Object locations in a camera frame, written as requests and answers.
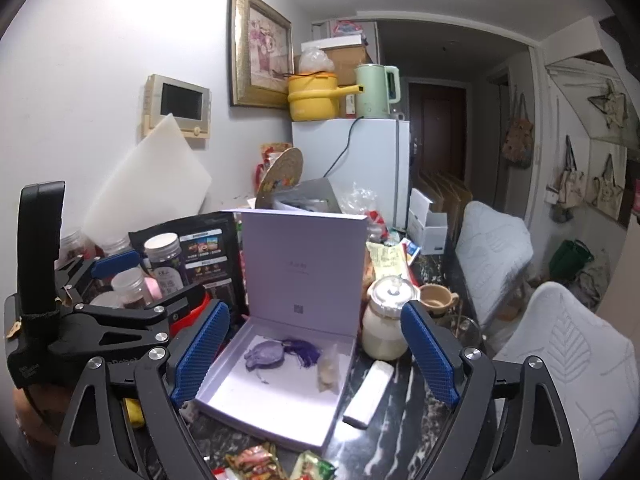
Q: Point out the white rectangular packet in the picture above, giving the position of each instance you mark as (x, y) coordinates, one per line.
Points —
(367, 392)

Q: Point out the white quilted chair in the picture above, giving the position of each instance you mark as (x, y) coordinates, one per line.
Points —
(565, 360)
(492, 250)

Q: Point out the white foam board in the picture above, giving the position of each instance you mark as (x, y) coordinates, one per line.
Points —
(150, 180)

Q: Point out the lavender gift box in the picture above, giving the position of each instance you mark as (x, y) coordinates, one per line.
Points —
(300, 260)

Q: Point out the colourful snack packet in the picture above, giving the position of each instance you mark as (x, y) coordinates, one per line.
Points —
(252, 462)

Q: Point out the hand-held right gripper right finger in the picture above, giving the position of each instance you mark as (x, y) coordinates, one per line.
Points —
(430, 355)

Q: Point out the beige wall tote bag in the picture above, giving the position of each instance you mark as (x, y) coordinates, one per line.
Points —
(567, 185)
(610, 192)

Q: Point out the small yellow object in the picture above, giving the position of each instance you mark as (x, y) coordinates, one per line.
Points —
(134, 412)

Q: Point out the white refrigerator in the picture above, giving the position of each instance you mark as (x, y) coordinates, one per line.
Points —
(370, 160)

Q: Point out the green snack packet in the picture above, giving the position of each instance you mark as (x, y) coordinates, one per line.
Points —
(310, 467)

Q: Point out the clear plastic jar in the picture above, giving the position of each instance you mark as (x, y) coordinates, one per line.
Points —
(75, 245)
(116, 245)

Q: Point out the person's left hand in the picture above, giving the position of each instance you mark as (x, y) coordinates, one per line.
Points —
(40, 410)

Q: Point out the wall intercom panel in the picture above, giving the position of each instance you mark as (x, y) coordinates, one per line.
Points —
(177, 100)

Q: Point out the red wrapped snacks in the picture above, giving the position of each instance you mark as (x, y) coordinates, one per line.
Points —
(377, 227)

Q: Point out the green electric kettle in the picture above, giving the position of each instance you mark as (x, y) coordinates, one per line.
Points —
(372, 90)

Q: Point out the red snack bag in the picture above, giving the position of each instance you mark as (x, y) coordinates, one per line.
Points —
(267, 152)

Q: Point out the clear jar with brown contents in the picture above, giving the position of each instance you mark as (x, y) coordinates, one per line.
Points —
(131, 287)

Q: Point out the star wall decoration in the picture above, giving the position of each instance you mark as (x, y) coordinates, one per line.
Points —
(612, 105)

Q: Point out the small clear packet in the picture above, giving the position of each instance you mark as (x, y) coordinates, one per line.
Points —
(327, 372)

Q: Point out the blue and white packet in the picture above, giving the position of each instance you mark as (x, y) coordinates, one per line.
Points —
(409, 251)

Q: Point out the dark brown door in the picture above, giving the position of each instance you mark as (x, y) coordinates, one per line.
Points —
(440, 125)

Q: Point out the beige ceramic mug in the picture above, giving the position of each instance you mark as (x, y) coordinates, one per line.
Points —
(435, 302)

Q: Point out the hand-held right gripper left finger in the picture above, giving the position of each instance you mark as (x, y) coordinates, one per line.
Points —
(200, 355)

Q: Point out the white-lidded jar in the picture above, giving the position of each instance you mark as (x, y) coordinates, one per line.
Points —
(107, 300)

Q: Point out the patterned hanging tote bag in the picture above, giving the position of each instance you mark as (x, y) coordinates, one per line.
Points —
(520, 140)

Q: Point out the brown paper bags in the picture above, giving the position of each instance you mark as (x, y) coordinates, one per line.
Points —
(450, 195)

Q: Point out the black snack bag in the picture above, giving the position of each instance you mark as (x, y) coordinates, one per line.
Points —
(210, 260)

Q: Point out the beige floor bag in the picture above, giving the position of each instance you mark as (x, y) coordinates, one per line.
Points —
(592, 280)

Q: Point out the clear drinking glass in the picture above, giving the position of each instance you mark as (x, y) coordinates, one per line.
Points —
(467, 332)

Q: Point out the clear plastic bag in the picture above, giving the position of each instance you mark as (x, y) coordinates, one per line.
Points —
(315, 60)

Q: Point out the yellow pot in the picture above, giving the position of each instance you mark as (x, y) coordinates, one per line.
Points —
(312, 97)

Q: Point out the flat white box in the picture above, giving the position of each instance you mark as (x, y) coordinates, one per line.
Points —
(335, 42)

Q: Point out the green bag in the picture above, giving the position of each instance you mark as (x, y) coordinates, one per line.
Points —
(567, 260)

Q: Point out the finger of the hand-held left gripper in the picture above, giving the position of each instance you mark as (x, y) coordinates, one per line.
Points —
(117, 263)
(145, 315)

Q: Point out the yellow paper packet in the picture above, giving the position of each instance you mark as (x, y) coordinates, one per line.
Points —
(385, 260)

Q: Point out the pink patterned packet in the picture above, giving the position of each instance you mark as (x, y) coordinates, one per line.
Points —
(350, 27)

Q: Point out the round woven mat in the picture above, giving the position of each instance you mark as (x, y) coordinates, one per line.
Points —
(282, 172)

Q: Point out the gold framed picture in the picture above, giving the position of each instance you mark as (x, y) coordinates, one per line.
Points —
(262, 45)

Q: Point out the grey bag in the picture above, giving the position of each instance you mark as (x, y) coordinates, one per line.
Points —
(315, 195)

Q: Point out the open white carton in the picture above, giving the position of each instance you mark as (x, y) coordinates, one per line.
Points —
(430, 237)

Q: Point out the glass jar with metal lid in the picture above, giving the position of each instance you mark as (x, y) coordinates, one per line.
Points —
(382, 335)

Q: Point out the crumpled clear plastic wrap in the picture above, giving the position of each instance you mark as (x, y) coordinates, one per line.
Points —
(360, 200)

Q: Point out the pink bottle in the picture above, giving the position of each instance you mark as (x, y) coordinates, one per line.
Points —
(154, 290)

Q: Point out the brown cardboard box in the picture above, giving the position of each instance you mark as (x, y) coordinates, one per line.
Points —
(347, 62)

